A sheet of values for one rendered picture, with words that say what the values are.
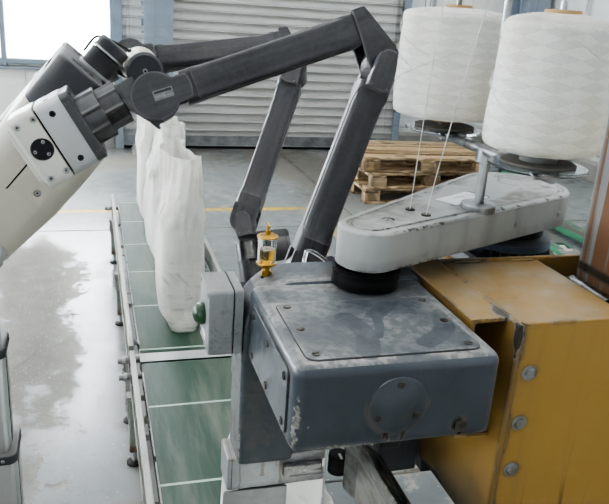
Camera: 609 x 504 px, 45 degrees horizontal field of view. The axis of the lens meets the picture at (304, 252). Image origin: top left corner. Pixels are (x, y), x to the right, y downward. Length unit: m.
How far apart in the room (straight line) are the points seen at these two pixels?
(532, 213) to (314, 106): 7.70
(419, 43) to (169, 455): 1.55
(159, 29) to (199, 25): 0.62
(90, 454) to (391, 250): 2.21
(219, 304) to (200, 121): 7.62
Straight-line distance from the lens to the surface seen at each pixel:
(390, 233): 0.91
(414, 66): 1.10
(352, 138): 1.25
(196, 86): 1.22
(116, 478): 2.85
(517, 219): 1.13
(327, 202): 1.25
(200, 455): 2.28
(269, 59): 1.24
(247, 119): 8.62
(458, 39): 1.08
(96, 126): 1.22
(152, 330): 3.03
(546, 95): 0.87
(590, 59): 0.88
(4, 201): 1.43
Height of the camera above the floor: 1.68
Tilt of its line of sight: 19 degrees down
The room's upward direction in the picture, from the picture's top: 4 degrees clockwise
